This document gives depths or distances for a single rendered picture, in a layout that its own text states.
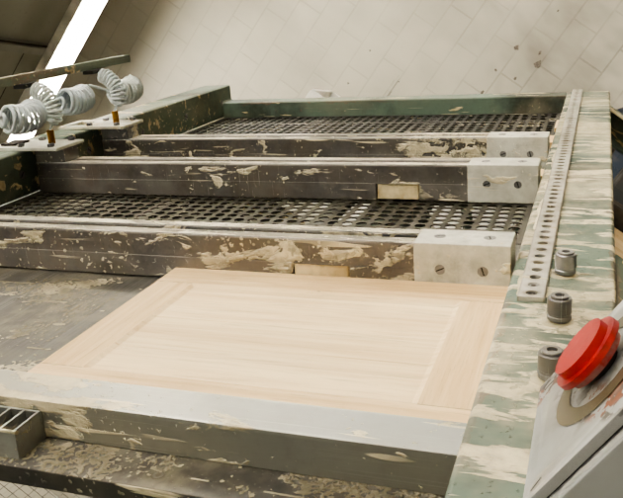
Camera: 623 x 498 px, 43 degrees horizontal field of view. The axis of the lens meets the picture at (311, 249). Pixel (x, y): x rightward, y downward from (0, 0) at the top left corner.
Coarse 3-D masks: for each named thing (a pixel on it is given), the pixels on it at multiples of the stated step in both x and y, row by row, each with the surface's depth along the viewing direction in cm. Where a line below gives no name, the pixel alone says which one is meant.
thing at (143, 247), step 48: (0, 240) 126; (48, 240) 123; (96, 240) 120; (144, 240) 117; (192, 240) 114; (240, 240) 112; (288, 240) 109; (336, 240) 107; (384, 240) 105; (432, 240) 103; (480, 240) 102
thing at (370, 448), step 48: (0, 384) 79; (48, 384) 79; (96, 384) 78; (48, 432) 77; (96, 432) 74; (144, 432) 72; (192, 432) 71; (240, 432) 69; (288, 432) 67; (336, 432) 67; (384, 432) 66; (432, 432) 66; (384, 480) 65; (432, 480) 64
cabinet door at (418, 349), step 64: (128, 320) 99; (192, 320) 98; (256, 320) 96; (320, 320) 95; (384, 320) 94; (448, 320) 93; (192, 384) 81; (256, 384) 81; (320, 384) 80; (384, 384) 79; (448, 384) 77
